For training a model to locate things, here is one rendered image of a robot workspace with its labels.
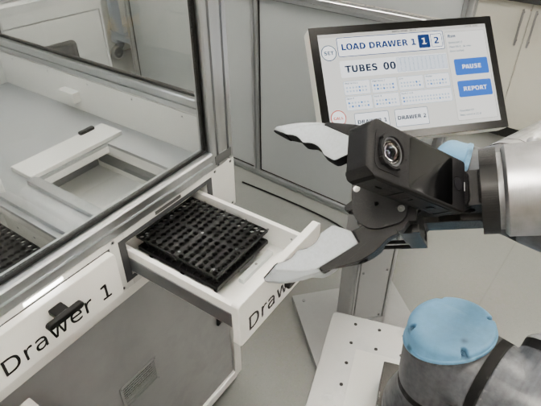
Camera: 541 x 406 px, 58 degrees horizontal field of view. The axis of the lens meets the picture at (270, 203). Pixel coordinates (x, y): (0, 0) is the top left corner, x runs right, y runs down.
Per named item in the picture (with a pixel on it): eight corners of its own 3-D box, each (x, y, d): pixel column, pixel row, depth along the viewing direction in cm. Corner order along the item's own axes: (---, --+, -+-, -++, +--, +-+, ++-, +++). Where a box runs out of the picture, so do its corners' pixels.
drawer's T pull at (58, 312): (85, 305, 89) (84, 300, 88) (50, 333, 84) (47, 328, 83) (72, 297, 91) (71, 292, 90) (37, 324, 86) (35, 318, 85)
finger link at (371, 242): (334, 287, 42) (419, 225, 41) (328, 284, 41) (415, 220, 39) (305, 245, 44) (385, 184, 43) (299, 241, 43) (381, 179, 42)
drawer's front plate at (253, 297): (318, 259, 111) (320, 221, 104) (240, 348, 91) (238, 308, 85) (311, 257, 112) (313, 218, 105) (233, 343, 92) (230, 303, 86)
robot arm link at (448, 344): (423, 332, 82) (435, 273, 74) (503, 381, 74) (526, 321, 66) (381, 378, 75) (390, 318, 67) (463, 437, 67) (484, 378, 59)
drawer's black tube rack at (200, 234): (267, 251, 110) (267, 229, 106) (218, 300, 99) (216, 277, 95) (193, 217, 120) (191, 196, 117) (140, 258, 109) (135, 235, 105)
